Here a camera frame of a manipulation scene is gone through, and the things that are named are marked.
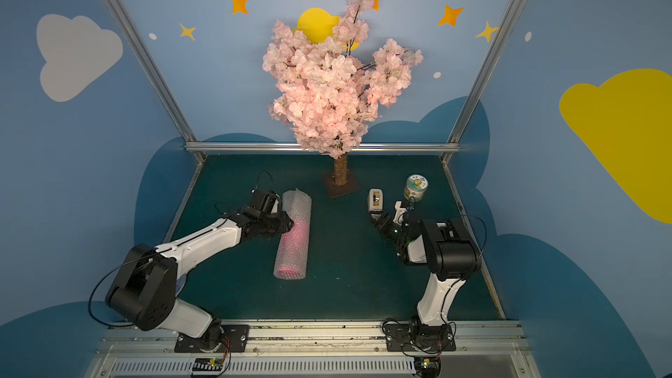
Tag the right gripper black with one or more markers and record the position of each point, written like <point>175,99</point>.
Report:
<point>388,223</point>

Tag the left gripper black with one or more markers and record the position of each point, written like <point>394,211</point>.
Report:
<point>274,223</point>

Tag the clear bubble wrap sheet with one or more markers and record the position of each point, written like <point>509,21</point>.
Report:
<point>298,205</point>

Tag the pink plastic wine glass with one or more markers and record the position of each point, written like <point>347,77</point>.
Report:
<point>291,259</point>

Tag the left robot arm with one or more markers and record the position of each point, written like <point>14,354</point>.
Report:
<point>145,289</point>

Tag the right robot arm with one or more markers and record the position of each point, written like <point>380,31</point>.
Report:
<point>445,248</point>

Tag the white tape dispenser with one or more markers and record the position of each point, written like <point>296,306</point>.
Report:
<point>375,201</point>

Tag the circuit board right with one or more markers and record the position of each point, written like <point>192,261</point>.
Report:
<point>427,367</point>

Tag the pink cherry blossom tree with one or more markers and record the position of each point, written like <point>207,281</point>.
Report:
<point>328,96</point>

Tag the green circuit board left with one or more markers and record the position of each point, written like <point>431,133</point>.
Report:
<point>207,367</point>

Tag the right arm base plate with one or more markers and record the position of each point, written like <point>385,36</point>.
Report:
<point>417,337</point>

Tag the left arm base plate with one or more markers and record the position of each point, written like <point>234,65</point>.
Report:
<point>217,339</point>

